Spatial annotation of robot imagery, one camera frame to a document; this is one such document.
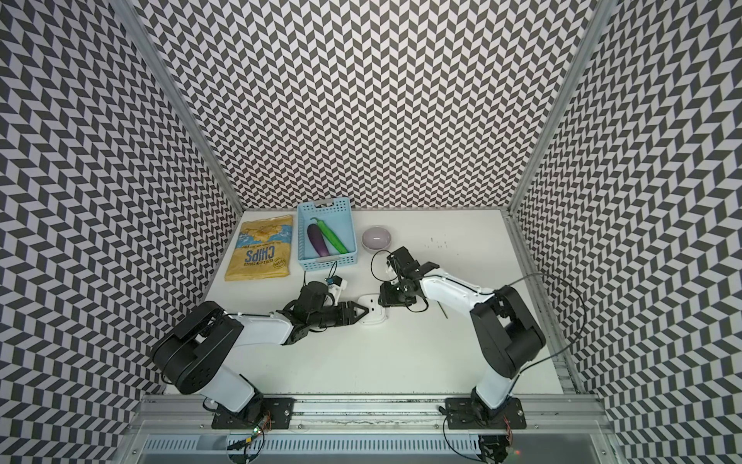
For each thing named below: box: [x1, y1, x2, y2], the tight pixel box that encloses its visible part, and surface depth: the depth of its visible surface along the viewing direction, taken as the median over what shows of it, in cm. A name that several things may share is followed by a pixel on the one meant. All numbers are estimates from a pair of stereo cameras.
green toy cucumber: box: [310, 217, 349, 255], surface depth 111 cm
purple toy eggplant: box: [307, 223, 330, 258], surface depth 110 cm
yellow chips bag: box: [224, 214, 293, 282], surface depth 107 cm
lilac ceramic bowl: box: [361, 225, 392, 251], surface depth 107 cm
